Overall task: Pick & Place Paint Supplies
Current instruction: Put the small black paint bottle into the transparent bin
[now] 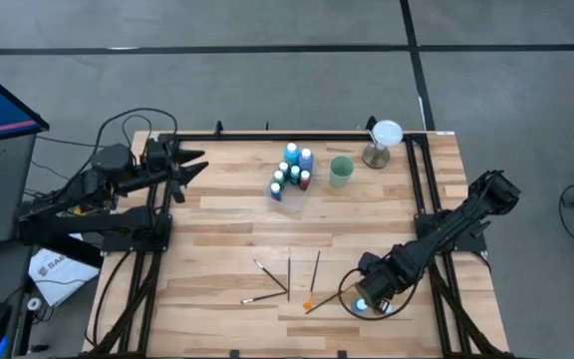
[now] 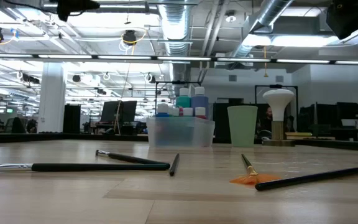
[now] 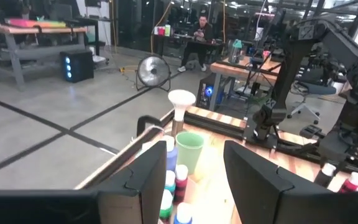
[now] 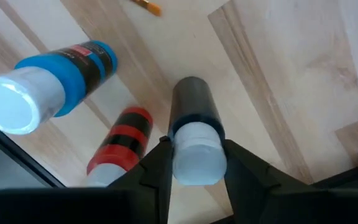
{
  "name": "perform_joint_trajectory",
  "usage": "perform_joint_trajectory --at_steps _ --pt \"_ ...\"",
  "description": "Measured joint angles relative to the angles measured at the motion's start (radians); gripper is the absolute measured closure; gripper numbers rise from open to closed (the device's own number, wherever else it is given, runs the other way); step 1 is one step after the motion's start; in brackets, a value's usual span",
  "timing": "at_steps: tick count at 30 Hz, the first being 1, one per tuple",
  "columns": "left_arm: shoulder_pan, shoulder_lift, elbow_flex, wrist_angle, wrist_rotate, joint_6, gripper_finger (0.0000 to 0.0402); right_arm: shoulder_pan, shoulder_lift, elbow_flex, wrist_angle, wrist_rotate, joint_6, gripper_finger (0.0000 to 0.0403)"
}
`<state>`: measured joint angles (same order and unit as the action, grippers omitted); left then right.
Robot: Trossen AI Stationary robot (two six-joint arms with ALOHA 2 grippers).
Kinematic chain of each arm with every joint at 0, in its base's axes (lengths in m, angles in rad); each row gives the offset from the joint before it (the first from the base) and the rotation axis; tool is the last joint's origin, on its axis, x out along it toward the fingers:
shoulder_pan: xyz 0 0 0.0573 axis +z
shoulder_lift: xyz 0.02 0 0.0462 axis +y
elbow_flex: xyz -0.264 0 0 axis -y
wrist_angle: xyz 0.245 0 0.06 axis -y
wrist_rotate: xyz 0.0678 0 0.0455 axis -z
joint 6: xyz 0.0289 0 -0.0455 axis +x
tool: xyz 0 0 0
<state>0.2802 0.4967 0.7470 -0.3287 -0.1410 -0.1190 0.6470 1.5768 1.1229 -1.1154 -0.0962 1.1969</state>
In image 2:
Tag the thin black silver-ferrule paintbrush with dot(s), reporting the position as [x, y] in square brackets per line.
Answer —
[135, 158]

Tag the white mushroom table lamp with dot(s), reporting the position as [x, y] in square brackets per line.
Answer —
[278, 99]

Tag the dark background monitor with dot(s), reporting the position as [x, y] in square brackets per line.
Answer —
[348, 110]

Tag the large black screen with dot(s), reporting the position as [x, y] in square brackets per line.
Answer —
[221, 121]

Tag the thick black silver-ferrule paintbrush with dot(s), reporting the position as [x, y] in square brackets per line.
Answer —
[104, 167]

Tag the black paintbrush orange bristles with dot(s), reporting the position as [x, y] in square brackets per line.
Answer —
[306, 179]

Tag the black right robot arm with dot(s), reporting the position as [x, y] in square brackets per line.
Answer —
[353, 15]

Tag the thin all-black paintbrush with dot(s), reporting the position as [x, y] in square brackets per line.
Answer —
[174, 165]

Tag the long LED light bar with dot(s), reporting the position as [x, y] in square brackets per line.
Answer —
[182, 58]

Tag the tall black cabinet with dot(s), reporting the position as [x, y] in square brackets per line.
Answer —
[71, 119]

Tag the silver ventilation duct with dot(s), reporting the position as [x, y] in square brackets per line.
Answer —
[175, 25]
[269, 12]

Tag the person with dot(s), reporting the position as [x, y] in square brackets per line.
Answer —
[268, 114]

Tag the large teal paint bottle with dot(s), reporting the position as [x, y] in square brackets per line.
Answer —
[183, 101]

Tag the clear plastic bin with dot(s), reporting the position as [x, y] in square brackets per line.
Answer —
[179, 137]

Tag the white pillar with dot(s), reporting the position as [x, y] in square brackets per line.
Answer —
[51, 93]

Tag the stacked wooden boards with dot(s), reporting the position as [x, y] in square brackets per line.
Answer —
[297, 136]

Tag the orange fan paintbrush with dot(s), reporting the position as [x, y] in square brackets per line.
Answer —
[253, 179]

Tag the black background monitors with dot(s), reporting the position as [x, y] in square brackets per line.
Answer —
[113, 110]

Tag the pale green cup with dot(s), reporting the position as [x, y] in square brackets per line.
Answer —
[242, 127]

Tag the bright ceiling light panel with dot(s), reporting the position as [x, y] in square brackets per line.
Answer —
[284, 40]

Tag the large periwinkle paint bottle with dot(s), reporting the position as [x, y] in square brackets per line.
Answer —
[199, 101]

